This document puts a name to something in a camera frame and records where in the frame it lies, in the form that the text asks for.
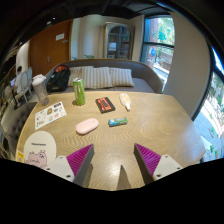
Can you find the black backpack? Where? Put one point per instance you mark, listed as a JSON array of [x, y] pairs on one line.
[[58, 80]]

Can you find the round white cartoon mouse pad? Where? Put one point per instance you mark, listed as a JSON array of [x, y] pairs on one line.
[[40, 146]]

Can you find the green chewing gum pack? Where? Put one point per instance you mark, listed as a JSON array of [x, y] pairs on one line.
[[117, 121]]

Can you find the small white tube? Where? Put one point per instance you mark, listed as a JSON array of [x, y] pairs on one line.
[[125, 101]]

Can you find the white wooden chair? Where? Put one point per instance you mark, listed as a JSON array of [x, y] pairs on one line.
[[25, 85]]

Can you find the black box with red print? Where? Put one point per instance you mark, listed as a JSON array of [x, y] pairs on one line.
[[105, 104]]

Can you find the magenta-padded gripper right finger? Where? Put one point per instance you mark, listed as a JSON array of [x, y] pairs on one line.
[[166, 165]]

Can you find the clear plastic tumbler with lid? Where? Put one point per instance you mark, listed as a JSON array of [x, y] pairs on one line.
[[41, 90]]

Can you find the grey glass-door cabinet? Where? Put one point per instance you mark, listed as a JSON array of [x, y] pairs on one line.
[[118, 41]]

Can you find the green drink can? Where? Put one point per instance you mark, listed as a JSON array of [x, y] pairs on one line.
[[79, 92]]

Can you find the white sticker sheet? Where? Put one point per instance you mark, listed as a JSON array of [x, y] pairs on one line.
[[50, 115]]

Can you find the pink computer mouse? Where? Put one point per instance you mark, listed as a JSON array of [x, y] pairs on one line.
[[86, 126]]

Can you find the person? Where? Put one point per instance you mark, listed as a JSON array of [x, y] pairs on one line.
[[17, 78]]

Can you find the grey curved sofa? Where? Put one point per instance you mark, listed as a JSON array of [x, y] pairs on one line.
[[144, 75]]

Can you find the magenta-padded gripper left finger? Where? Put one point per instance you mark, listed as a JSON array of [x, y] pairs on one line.
[[59, 166]]

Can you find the brown wooden door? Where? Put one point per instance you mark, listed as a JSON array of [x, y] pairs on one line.
[[46, 50]]

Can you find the striped beige pillow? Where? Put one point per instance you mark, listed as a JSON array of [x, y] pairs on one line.
[[75, 74], [97, 77], [121, 77]]

